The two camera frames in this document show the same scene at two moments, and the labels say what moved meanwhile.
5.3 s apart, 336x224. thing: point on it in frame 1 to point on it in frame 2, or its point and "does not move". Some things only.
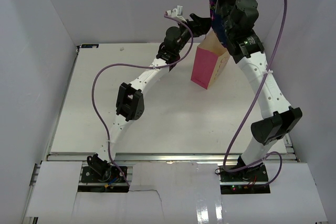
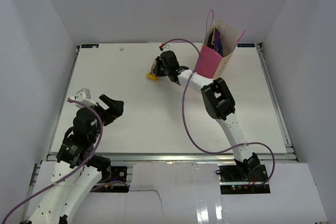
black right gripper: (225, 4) to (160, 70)
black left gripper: (199, 27) to (116, 108)
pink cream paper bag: (211, 59) does not move
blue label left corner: (89, 45) does not move
